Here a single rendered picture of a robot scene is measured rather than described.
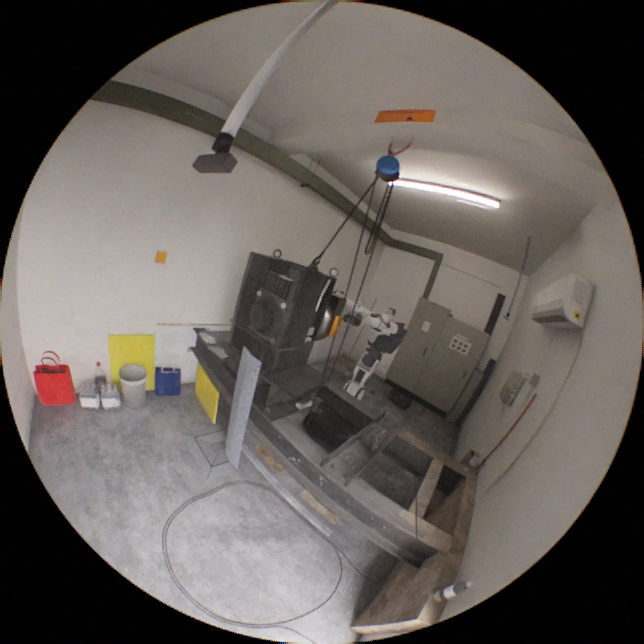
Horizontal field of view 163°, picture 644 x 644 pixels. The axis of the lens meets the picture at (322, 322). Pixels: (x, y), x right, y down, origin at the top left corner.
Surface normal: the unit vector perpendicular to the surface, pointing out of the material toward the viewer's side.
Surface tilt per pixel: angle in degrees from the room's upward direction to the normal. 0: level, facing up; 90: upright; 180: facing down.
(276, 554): 0
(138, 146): 90
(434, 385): 90
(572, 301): 90
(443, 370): 90
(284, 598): 0
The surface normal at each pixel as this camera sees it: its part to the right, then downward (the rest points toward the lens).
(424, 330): -0.61, -0.01
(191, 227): 0.72, 0.40
